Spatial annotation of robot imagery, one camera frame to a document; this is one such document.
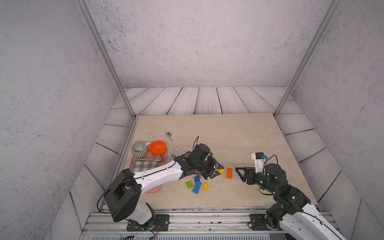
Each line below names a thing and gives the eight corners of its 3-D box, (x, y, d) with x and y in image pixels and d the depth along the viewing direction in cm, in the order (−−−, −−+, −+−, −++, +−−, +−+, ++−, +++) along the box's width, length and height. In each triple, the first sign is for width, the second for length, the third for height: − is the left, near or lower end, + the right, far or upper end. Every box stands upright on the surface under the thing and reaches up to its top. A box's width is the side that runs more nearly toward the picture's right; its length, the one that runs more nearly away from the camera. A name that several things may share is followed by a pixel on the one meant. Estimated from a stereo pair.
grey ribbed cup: (132, 159, 97) (128, 154, 92) (136, 147, 104) (133, 141, 99) (148, 159, 97) (145, 154, 92) (151, 146, 104) (148, 141, 99)
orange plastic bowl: (149, 157, 98) (147, 153, 95) (152, 144, 105) (150, 140, 101) (164, 157, 98) (163, 153, 95) (166, 144, 105) (165, 140, 101)
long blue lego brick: (192, 192, 84) (192, 191, 83) (196, 182, 88) (196, 180, 87) (197, 194, 84) (197, 193, 82) (201, 183, 87) (201, 182, 86)
